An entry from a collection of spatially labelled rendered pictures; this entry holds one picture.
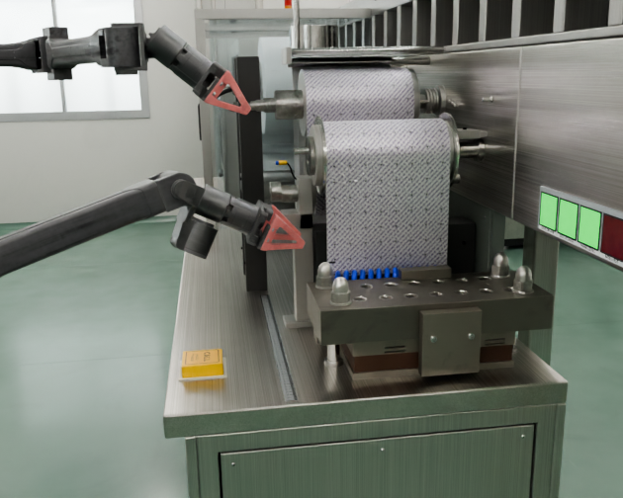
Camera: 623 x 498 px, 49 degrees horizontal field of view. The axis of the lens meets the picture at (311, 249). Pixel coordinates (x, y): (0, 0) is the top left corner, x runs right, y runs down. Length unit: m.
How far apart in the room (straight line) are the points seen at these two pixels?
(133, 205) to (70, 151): 5.78
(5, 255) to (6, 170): 5.95
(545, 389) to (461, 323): 0.18
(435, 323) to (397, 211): 0.26
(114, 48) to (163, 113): 5.56
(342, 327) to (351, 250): 0.22
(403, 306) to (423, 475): 0.29
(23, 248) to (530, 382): 0.85
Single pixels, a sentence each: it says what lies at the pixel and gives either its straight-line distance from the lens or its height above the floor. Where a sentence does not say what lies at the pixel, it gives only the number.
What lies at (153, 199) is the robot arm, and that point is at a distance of 1.19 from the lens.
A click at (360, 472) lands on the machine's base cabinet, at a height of 0.77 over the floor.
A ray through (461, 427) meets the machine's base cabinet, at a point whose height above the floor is 0.83.
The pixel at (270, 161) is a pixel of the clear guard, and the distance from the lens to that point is 2.29.
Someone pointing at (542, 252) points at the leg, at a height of 1.01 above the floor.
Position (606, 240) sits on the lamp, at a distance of 1.00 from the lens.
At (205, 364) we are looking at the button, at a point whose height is 0.92.
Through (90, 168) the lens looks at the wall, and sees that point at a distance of 6.94.
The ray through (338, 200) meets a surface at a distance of 1.27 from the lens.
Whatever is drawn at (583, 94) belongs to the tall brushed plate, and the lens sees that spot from 1.06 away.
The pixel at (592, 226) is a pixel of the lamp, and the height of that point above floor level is 1.19.
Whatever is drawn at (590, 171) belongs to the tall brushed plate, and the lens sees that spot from 1.04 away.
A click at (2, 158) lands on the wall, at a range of 7.10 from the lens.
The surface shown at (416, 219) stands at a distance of 1.31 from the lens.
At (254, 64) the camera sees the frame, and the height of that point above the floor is 1.42.
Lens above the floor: 1.40
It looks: 14 degrees down
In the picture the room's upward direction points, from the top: 1 degrees counter-clockwise
